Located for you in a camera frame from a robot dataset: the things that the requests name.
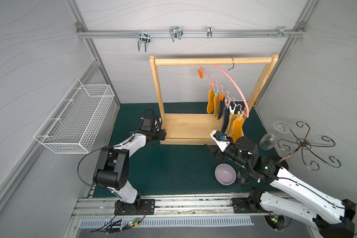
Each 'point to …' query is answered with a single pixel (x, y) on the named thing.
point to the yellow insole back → (213, 103)
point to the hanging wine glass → (281, 127)
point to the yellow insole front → (236, 131)
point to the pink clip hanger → (223, 95)
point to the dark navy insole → (222, 109)
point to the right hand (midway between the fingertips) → (211, 138)
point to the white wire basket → (74, 126)
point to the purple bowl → (225, 174)
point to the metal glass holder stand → (310, 154)
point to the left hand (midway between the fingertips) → (162, 133)
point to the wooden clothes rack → (192, 129)
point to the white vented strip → (115, 223)
